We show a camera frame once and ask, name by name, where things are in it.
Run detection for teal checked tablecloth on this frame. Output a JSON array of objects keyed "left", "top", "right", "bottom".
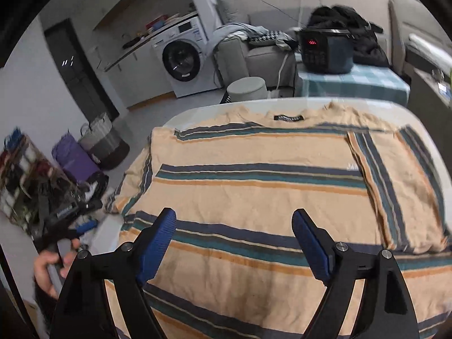
[{"left": 295, "top": 62, "right": 411, "bottom": 107}]

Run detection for person's left forearm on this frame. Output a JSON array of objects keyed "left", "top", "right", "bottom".
[{"left": 32, "top": 279, "right": 62, "bottom": 339}]

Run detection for woven striped basket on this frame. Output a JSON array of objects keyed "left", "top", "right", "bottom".
[{"left": 78, "top": 112, "right": 131, "bottom": 170}]

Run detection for black jacket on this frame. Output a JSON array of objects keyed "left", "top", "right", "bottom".
[{"left": 307, "top": 5, "right": 391, "bottom": 67}]

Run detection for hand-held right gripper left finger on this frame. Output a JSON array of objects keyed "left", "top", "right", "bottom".
[{"left": 49, "top": 208, "right": 177, "bottom": 339}]

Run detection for grey upright cushion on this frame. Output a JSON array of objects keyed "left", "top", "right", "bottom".
[{"left": 388, "top": 0, "right": 407, "bottom": 71}]

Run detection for person's left hand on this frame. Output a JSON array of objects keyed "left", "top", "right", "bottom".
[{"left": 33, "top": 238, "right": 82, "bottom": 299}]

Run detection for grey clothes pile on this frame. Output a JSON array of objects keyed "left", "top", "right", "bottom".
[{"left": 207, "top": 23, "right": 269, "bottom": 57}]

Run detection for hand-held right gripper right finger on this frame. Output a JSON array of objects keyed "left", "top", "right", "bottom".
[{"left": 291, "top": 209, "right": 421, "bottom": 339}]

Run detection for grey side counter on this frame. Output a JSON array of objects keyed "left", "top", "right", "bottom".
[{"left": 406, "top": 46, "right": 452, "bottom": 114}]

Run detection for striped beige shirt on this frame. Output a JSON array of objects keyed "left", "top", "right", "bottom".
[{"left": 104, "top": 101, "right": 449, "bottom": 339}]

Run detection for grey sofa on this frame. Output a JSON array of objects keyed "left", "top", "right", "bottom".
[{"left": 214, "top": 0, "right": 308, "bottom": 89}]

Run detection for pale checked tablecloth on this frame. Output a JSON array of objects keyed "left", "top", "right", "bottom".
[{"left": 160, "top": 96, "right": 417, "bottom": 131}]

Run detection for white kitchen counter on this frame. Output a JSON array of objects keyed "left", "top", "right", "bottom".
[{"left": 94, "top": 10, "right": 202, "bottom": 112}]

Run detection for houndstooth cushion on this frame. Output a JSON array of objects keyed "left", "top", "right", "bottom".
[{"left": 249, "top": 30, "right": 297, "bottom": 46}]

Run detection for grey round stool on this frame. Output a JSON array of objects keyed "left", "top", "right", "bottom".
[{"left": 221, "top": 78, "right": 267, "bottom": 105}]

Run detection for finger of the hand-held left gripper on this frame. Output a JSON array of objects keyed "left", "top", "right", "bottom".
[
  {"left": 76, "top": 199, "right": 104, "bottom": 214},
  {"left": 67, "top": 219, "right": 99, "bottom": 238}
]

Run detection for blue plastic container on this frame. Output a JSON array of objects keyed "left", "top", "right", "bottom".
[{"left": 146, "top": 16, "right": 168, "bottom": 31}]

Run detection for white washing machine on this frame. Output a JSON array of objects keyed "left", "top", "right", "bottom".
[{"left": 152, "top": 12, "right": 221, "bottom": 99}]

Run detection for dark door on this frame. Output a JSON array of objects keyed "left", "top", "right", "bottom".
[{"left": 44, "top": 18, "right": 121, "bottom": 121}]

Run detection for purple bag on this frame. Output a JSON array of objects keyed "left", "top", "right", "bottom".
[{"left": 52, "top": 134, "right": 101, "bottom": 184}]

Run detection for cluttered storage rack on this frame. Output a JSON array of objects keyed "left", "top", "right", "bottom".
[{"left": 0, "top": 127, "right": 89, "bottom": 234}]

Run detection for black electric cooker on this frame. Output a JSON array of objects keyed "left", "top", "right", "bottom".
[{"left": 295, "top": 28, "right": 355, "bottom": 75}]

